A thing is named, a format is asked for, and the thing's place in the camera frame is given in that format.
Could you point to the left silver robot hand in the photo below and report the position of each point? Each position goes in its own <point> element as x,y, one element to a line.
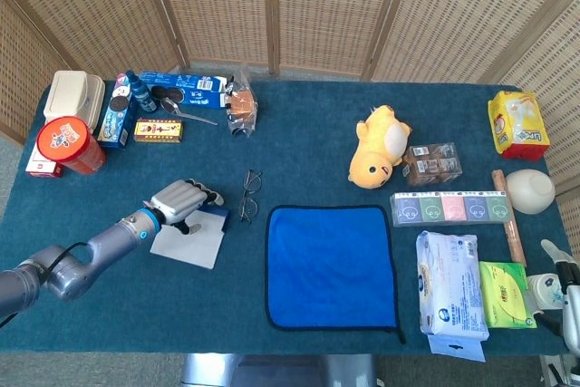
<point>179,201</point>

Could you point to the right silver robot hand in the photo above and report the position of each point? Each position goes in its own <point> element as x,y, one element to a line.
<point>573,310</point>

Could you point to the blue glasses case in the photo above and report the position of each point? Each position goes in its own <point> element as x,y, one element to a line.
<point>195,246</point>

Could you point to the black eyeglasses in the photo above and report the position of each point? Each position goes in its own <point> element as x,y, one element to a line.
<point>248,208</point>

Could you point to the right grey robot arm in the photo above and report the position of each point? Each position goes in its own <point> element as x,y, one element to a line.
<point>568,371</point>

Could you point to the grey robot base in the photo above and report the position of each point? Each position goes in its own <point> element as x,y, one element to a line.
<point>272,371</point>

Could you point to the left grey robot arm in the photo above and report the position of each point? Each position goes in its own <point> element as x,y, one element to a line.
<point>104,242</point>

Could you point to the white cup with blue flower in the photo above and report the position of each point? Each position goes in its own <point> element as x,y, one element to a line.
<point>546,289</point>

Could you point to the green tissue pack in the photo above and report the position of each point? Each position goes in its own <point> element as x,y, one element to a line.
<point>503,296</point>

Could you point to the yellow and red small box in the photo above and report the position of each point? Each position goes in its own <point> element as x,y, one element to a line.
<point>158,130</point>

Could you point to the wooden rolling pin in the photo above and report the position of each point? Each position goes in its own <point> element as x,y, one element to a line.
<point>516,242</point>

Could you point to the metal spoon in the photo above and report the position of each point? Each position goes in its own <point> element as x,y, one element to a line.
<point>170,105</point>

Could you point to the blue cookie box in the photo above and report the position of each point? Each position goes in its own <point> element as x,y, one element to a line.
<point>115,126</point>

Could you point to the teal table cover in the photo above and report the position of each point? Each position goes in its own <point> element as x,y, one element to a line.
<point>181,305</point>

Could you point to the blue spray bottle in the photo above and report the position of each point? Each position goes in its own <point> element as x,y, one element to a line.
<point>142,97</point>

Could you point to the long blue cookie package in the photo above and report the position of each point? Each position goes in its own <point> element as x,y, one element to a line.
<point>199,92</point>

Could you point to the clear bag of bread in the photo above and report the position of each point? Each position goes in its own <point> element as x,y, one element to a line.
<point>242,103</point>

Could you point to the cream bowl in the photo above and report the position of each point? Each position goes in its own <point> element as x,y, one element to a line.
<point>530,192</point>

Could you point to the white wet wipes pack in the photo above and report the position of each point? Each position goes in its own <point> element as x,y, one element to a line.
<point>448,283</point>

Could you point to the orange-red round can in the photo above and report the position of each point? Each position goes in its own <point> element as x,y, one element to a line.
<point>63,138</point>

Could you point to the red and white small box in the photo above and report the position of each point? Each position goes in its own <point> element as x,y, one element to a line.
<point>41,168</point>

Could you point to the beige plastic lunch box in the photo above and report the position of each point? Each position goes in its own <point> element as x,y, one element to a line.
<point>68,92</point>

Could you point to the multi-colour tissue packet row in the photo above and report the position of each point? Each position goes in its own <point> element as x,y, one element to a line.
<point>453,208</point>

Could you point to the blue cloth with black edge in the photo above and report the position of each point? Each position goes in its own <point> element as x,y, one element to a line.
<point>331,264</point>

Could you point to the clear box of brown pastries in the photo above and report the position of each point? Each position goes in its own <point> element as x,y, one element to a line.
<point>432,165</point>

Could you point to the yellow plush toy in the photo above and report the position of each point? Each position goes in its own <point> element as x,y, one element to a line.
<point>378,151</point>

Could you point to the woven wooden folding screen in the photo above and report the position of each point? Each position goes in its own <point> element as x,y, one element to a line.
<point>317,6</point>

